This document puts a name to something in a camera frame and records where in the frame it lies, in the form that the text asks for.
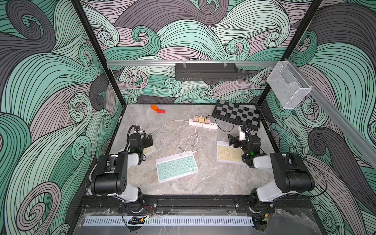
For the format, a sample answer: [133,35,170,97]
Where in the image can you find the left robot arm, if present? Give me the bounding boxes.
[87,125,153,208]

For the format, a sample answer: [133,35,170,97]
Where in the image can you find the yellow wireless keyboard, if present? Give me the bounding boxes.
[143,146,156,157]
[216,141,243,164]

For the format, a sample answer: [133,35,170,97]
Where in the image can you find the black perforated wall tray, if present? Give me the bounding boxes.
[175,63,239,84]

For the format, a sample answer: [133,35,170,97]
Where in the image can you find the black checkered board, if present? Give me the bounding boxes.
[211,100,260,132]

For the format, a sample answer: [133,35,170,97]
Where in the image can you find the green wireless keyboard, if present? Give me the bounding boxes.
[155,151,199,183]

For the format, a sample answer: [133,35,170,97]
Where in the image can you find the black charging cable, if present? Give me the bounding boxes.
[212,117,244,133]

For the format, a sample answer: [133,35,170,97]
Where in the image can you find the orange block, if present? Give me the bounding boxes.
[151,105,159,112]

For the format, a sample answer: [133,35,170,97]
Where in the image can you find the aluminium wall rail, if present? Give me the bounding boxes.
[106,60,278,67]

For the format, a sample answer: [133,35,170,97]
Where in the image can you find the clear plastic wall bin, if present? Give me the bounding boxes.
[267,61,312,109]

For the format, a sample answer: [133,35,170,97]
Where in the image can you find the white slotted cable duct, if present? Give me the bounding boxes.
[83,216,254,227]

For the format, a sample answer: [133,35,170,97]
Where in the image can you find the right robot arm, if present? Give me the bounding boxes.
[228,123,315,207]

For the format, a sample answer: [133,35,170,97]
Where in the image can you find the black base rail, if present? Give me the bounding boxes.
[79,194,312,216]

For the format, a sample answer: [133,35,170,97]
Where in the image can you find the white power strip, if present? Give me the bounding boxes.
[189,119,218,130]

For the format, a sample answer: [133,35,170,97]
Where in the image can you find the white cable of green keyboard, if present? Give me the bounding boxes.
[160,126,206,156]

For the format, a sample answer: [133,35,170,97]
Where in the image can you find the pink charger with black cable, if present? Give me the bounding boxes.
[204,117,211,124]

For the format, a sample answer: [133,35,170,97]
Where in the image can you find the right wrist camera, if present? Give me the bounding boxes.
[239,130,246,141]

